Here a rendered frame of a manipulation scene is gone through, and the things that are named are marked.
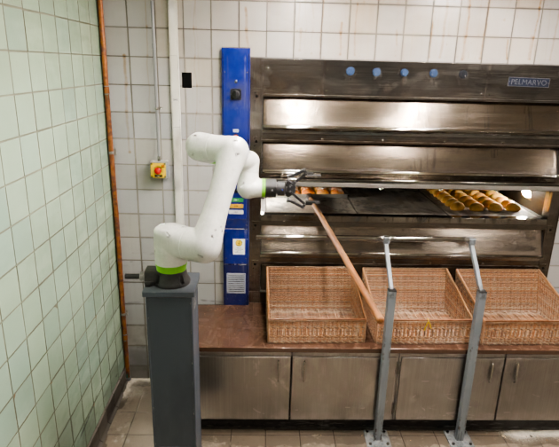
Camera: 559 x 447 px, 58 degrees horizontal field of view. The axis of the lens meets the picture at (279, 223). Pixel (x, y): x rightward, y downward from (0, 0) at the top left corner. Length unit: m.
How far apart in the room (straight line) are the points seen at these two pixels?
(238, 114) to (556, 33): 1.85
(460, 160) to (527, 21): 0.83
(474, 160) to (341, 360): 1.44
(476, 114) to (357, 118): 0.70
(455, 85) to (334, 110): 0.71
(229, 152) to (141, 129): 1.18
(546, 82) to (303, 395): 2.29
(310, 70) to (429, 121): 0.76
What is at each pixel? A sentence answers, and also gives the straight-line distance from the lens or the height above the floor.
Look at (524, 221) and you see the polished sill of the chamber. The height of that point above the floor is 1.17.
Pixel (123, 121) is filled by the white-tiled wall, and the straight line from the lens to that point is 3.15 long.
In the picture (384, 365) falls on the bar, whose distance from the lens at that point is 2.96.
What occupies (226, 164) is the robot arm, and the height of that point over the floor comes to 1.69.
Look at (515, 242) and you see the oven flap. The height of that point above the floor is 1.02.
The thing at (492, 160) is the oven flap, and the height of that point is 1.55.
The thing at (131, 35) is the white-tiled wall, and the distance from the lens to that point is 3.11.
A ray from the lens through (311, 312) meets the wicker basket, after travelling 3.25.
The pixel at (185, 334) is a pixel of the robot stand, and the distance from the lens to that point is 2.16.
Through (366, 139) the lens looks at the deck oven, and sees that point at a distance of 3.11.
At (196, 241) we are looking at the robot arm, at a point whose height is 1.42.
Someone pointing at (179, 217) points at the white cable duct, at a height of 1.16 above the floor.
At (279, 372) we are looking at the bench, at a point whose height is 0.42.
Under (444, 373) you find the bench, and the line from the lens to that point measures 3.15.
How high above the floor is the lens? 2.07
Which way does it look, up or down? 17 degrees down
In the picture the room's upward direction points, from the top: 1 degrees clockwise
